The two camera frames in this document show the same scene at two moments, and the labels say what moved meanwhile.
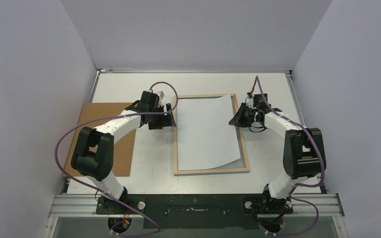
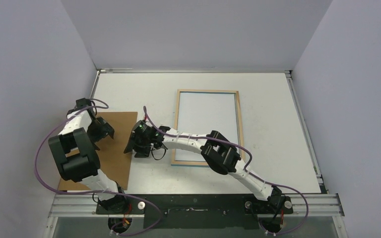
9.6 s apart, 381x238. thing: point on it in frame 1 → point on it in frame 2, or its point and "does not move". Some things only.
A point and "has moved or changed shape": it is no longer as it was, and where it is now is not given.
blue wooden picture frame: (240, 164) → (239, 122)
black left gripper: (165, 121) → (105, 130)
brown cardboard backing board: (123, 149) has moved or changed shape
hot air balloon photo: (205, 139) does not move
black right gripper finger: (244, 118) → (129, 147)
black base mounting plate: (194, 211) does not move
